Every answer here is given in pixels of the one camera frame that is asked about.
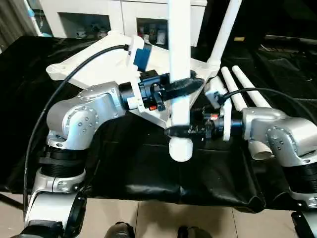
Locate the white pipe with blue bands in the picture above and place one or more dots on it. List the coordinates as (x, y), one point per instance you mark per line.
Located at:
(33, 17)

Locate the dark metal bar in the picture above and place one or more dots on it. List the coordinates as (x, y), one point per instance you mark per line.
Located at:
(289, 38)

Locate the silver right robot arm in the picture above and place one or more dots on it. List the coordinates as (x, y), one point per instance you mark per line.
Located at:
(280, 129)

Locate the dark left robot foot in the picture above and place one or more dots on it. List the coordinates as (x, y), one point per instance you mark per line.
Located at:
(119, 230)

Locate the white mug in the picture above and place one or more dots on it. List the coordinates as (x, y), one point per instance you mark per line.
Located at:
(146, 38)

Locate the black work mat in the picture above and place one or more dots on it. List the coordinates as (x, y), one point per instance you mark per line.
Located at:
(24, 111)

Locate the yellowish label tag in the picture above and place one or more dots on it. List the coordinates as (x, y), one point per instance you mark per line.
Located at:
(239, 39)

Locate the white glass door cabinet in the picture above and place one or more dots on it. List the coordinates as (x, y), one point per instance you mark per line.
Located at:
(81, 7)

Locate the white blue patterned container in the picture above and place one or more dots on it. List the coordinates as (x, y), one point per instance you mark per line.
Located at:
(161, 36)

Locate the small white figurine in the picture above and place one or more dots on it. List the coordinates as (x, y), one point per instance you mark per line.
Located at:
(80, 33)

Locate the grey curtain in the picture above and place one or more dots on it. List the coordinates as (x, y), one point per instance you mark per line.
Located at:
(15, 22)

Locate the white plastic table top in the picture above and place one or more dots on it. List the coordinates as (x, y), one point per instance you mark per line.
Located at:
(99, 57)

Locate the black metal table leg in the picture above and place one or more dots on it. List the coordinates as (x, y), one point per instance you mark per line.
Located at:
(11, 200)

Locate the dark right robot foot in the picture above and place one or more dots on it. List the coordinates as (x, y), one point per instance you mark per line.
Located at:
(193, 232)

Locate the dark robot foot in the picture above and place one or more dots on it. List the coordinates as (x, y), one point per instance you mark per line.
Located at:
(119, 230)
(193, 232)

